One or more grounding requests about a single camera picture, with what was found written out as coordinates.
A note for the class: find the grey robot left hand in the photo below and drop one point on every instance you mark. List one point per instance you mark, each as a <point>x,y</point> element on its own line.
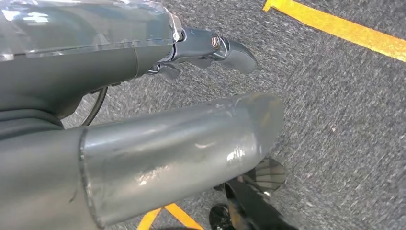
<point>142,165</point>

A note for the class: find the yellow floor tape square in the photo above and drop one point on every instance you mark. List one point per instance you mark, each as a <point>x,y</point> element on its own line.
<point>180,216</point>
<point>349,30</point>

